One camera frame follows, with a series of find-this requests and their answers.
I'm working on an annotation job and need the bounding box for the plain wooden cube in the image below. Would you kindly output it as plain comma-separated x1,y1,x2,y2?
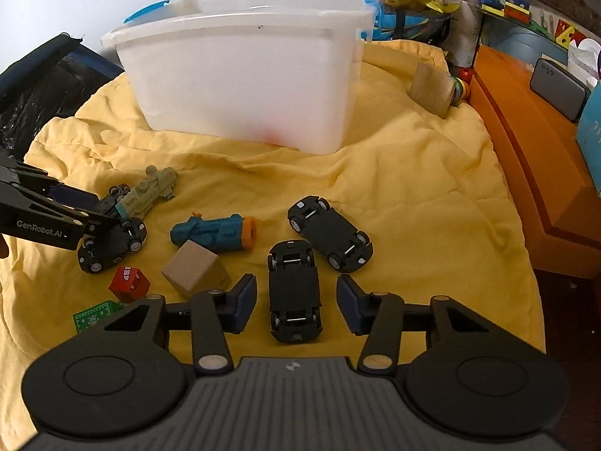
160,239,232,299

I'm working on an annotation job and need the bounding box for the red block with face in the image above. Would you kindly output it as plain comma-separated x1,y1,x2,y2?
109,266,151,305

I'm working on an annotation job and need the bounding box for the colourful toy box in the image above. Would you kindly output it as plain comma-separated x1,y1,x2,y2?
474,0,587,48

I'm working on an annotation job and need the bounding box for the blue toy cannon orange tip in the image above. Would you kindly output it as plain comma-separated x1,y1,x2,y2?
170,213,258,255

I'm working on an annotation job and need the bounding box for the black toy car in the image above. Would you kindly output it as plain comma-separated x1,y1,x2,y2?
267,241,325,345
287,194,375,273
76,216,148,275

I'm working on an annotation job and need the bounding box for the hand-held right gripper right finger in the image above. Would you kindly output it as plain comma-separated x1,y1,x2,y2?
336,273,489,377

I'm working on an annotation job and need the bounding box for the grey power bank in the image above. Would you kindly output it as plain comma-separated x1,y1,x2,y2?
529,56,593,123

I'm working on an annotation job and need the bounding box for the grey-green toy locomotive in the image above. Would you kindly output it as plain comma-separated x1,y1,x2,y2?
96,164,179,221

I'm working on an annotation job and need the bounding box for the blue bag with black straps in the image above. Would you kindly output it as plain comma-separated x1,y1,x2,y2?
376,5,454,50

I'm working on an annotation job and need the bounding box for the yellow blanket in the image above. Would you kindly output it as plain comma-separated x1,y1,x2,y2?
0,40,548,433

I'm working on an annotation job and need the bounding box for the small colourful toy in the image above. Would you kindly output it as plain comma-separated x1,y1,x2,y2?
451,70,473,101

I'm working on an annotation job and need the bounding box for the wooden cylinder block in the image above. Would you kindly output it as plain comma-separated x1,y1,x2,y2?
411,62,458,118

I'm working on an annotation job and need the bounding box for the orange box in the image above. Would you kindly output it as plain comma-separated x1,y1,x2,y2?
467,44,601,280

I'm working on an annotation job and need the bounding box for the white plastic container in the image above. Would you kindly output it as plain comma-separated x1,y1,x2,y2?
101,0,376,156

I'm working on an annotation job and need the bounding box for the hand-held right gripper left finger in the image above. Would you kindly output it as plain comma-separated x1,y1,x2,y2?
101,273,258,377

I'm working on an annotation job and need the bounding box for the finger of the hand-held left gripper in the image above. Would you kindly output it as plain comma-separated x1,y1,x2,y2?
49,183,101,211
77,207,127,247

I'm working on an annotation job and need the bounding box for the light blue box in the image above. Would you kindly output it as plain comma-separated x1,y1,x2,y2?
577,82,601,198

